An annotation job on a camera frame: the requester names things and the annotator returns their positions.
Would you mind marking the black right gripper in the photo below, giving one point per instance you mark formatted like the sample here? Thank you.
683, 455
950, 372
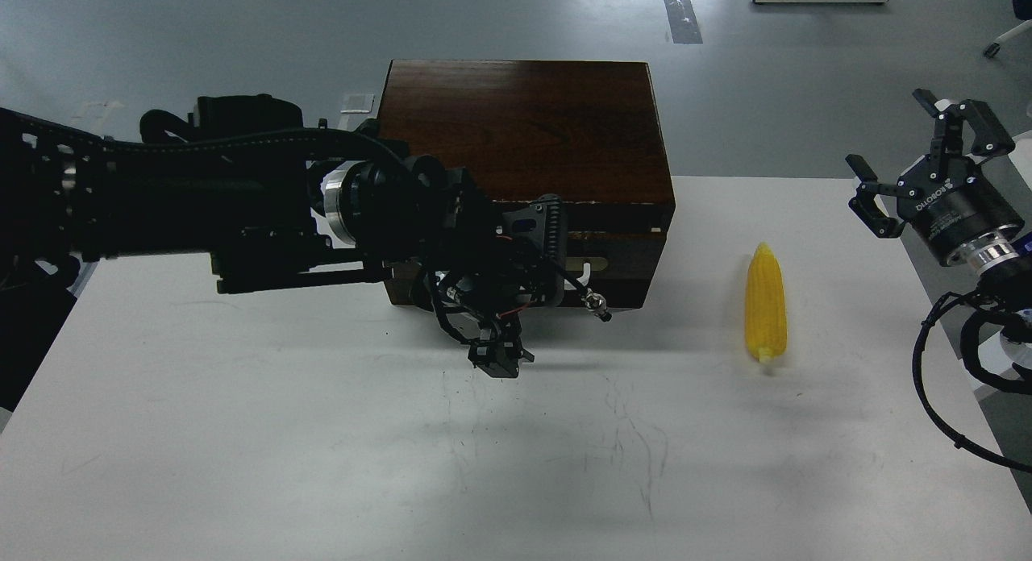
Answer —
946, 209

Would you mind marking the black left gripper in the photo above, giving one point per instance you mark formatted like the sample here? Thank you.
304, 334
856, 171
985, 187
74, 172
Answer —
437, 218

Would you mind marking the wooden drawer with white handle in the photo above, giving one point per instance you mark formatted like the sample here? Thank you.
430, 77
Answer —
633, 251

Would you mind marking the yellow corn cob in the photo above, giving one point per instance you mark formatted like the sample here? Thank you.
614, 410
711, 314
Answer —
766, 324

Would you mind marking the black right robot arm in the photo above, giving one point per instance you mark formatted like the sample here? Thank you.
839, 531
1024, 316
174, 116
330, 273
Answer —
1003, 278

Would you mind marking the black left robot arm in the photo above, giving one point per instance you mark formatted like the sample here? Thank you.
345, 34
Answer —
278, 205

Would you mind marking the dark wooden drawer cabinet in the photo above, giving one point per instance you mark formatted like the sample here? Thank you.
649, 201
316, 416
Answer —
586, 130

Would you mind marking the white chair base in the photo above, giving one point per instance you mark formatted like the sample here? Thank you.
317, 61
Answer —
995, 46

